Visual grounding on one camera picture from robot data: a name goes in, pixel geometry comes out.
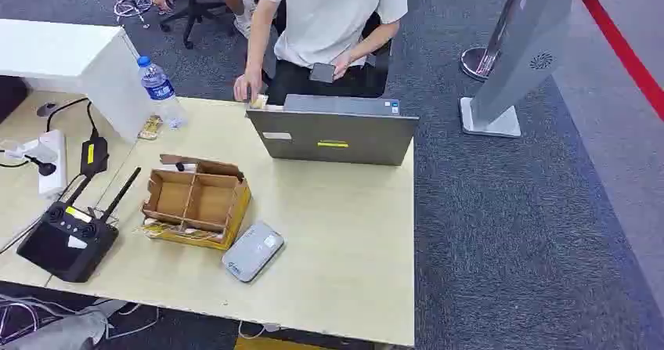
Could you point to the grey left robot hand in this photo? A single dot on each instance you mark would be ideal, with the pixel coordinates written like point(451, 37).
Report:
point(62, 332)

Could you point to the black plug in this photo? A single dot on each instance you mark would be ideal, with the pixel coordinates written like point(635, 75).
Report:
point(44, 167)

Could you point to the black swivel office chair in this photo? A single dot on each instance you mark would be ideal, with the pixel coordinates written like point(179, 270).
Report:
point(194, 10)

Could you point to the yellow printed card packet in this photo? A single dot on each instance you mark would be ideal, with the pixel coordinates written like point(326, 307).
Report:
point(150, 128)

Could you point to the clear water bottle blue cap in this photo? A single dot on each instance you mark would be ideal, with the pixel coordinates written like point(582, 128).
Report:
point(158, 88)

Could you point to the white desk shelf box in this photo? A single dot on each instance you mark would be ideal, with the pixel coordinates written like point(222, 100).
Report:
point(78, 57)

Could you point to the black chair behind desk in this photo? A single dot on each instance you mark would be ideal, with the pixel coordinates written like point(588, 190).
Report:
point(381, 62)

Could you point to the chrome stanchion post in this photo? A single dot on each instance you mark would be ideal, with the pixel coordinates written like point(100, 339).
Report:
point(485, 57)

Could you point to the red barrier belt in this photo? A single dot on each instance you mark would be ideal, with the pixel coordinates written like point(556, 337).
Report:
point(622, 52)

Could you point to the black router with antennas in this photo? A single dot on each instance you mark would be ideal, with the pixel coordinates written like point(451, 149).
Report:
point(65, 246)

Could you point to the seated person in white shirt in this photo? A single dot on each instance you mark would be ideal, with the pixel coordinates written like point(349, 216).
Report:
point(332, 21)

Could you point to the small printed card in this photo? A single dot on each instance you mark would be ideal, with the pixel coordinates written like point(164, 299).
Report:
point(259, 101)

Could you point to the grey kiosk stand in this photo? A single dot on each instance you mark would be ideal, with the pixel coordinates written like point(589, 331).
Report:
point(524, 47)

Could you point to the white plug adapter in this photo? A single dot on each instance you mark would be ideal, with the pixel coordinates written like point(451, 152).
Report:
point(31, 149)

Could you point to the grey laptop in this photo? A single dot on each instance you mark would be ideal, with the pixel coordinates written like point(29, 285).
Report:
point(332, 137)

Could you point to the wooden card box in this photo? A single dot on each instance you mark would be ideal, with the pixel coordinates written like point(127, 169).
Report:
point(199, 205)

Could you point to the black smartphone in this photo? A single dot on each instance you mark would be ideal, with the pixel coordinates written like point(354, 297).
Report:
point(322, 72)

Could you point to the black power adapter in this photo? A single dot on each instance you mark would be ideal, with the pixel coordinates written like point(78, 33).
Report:
point(94, 155)

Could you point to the white power strip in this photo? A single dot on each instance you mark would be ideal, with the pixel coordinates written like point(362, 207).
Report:
point(53, 181)

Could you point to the yellow item under desk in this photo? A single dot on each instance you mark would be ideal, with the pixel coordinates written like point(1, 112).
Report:
point(275, 344)

